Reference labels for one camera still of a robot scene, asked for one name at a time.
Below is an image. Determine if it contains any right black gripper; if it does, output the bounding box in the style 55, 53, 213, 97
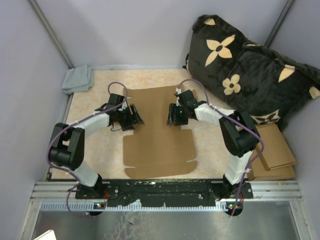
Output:
166, 104, 188, 127

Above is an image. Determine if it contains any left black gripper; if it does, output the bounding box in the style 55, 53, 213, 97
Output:
116, 104, 144, 131

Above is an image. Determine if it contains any brown cardboard box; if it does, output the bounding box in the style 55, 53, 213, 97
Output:
123, 85, 198, 179

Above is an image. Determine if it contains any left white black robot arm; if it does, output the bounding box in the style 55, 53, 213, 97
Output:
46, 93, 144, 199

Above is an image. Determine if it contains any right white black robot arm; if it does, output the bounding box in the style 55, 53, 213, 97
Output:
166, 88, 260, 199

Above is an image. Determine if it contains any lower folded cardboard box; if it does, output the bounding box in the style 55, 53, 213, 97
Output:
247, 149, 297, 181

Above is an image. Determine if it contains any folded cardboard box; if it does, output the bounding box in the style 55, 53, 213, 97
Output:
247, 149, 297, 181
256, 124, 297, 171

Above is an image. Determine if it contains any upper folded cardboard box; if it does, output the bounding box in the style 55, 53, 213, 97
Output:
256, 124, 297, 171

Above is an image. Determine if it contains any folded grey cloth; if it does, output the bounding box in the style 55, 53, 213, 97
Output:
61, 64, 94, 95

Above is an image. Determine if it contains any black plush flower-pattern bag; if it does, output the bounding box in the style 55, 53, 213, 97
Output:
185, 14, 320, 129

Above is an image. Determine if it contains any white paper corner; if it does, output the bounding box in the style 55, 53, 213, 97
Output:
34, 229, 57, 240

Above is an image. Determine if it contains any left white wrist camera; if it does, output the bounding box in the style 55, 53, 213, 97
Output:
117, 102, 128, 112

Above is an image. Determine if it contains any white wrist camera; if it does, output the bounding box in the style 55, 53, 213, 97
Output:
174, 87, 182, 107
117, 102, 128, 112

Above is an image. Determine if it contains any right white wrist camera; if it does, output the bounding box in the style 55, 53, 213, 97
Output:
174, 87, 182, 107

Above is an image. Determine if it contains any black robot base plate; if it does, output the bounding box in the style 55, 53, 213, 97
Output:
75, 179, 254, 216

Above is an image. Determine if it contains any aluminium front rail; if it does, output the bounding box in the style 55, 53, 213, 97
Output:
30, 179, 302, 213

